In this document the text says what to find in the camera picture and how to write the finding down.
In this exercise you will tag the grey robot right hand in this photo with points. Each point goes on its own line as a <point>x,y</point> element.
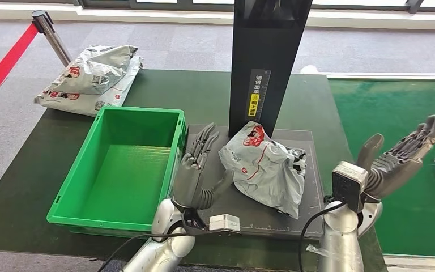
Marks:
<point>394,172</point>

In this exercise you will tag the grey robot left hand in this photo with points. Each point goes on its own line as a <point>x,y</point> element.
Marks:
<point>187,184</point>

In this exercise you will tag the green conveyor belt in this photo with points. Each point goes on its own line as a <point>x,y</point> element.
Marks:
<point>390,112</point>

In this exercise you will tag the red barrier belt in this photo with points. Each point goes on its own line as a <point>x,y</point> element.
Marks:
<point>3,67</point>

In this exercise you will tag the green plastic crate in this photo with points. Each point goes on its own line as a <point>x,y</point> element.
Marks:
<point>120,180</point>

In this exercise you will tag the black and yellow label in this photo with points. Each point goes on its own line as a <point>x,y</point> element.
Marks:
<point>257,101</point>

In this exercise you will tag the black scanner column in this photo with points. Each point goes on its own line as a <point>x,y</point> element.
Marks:
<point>247,56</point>

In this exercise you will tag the glossy black scanner screen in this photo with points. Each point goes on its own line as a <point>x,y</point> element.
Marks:
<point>273,11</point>

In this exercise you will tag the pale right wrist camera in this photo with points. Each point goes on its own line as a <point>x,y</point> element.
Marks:
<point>349,186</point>

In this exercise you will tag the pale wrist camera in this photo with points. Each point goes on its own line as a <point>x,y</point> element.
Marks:
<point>225,223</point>
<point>349,186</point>

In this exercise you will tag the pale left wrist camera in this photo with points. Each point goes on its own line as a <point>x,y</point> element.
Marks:
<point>225,223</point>

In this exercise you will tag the black scanner base plate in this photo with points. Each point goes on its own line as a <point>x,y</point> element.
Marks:
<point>277,225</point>

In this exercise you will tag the metal stanchion post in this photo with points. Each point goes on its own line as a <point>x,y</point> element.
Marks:
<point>54,39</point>

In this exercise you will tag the dark window frame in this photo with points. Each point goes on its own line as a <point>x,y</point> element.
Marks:
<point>105,4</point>

